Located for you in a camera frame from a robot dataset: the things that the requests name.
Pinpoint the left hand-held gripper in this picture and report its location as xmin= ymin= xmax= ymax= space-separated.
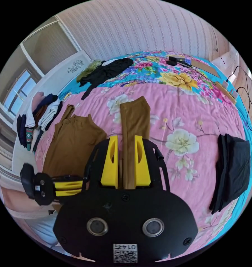
xmin=33 ymin=172 xmax=85 ymax=206

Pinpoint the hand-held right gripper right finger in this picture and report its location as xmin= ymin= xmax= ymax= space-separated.
xmin=134 ymin=135 xmax=150 ymax=186

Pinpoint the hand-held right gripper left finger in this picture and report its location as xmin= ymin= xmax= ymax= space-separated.
xmin=101 ymin=135 xmax=119 ymax=189

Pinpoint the khaki long sleeve shirt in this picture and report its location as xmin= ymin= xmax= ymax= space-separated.
xmin=42 ymin=96 xmax=150 ymax=189

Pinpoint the person's left forearm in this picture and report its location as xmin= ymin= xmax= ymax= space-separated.
xmin=1 ymin=186 xmax=53 ymax=214

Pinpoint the person's body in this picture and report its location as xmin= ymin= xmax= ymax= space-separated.
xmin=31 ymin=211 xmax=63 ymax=250

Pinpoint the bed with floral quilt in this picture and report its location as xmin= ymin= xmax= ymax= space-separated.
xmin=33 ymin=50 xmax=252 ymax=250

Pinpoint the pile of folded clothes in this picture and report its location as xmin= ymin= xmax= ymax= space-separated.
xmin=16 ymin=91 xmax=64 ymax=152

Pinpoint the folded black garment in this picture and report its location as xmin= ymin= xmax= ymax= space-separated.
xmin=209 ymin=133 xmax=251 ymax=215

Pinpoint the heap of black and green clothes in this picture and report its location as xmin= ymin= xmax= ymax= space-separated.
xmin=76 ymin=58 xmax=134 ymax=101

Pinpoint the white bed headboard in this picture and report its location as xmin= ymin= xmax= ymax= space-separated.
xmin=12 ymin=51 xmax=91 ymax=169

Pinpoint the window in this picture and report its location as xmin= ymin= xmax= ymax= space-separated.
xmin=2 ymin=69 xmax=33 ymax=117

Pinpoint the black box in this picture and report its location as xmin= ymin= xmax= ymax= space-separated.
xmin=166 ymin=56 xmax=187 ymax=66

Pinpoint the wooden board with chargers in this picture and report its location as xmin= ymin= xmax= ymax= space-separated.
xmin=214 ymin=81 xmax=238 ymax=104

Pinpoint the flat cardboard sheet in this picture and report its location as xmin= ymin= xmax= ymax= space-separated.
xmin=190 ymin=59 xmax=220 ymax=78

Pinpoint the cupboard with sliding doors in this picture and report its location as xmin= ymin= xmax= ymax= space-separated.
xmin=20 ymin=16 xmax=81 ymax=76

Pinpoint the black cable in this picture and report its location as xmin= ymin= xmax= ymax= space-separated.
xmin=226 ymin=65 xmax=252 ymax=143

